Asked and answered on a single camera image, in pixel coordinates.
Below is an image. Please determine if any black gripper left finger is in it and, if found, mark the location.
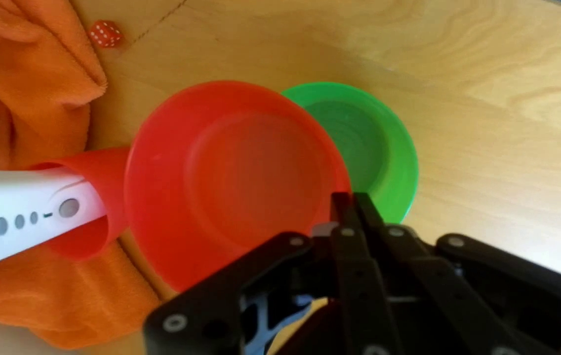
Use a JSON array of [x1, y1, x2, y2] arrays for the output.
[[329, 193, 361, 243]]

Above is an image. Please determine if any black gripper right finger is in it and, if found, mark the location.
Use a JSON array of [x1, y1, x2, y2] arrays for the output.
[[353, 193, 382, 235]]

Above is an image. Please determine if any red plastic bowl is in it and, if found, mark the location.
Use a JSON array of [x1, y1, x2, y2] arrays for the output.
[[123, 81, 349, 290]]

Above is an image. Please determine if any green plastic bowl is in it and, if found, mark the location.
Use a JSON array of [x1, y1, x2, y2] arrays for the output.
[[283, 83, 418, 223]]

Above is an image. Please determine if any orange plastic cup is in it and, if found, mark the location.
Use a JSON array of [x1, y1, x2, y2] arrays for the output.
[[35, 148, 127, 260]]

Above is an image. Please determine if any small red dotted die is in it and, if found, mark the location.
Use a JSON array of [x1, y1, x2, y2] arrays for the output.
[[88, 20, 121, 47]]

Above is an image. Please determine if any white remote control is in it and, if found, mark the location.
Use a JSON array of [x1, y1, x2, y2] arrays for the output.
[[0, 168, 104, 260]]

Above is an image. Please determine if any orange cloth towel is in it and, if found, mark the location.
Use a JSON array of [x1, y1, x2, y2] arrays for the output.
[[0, 0, 161, 349]]

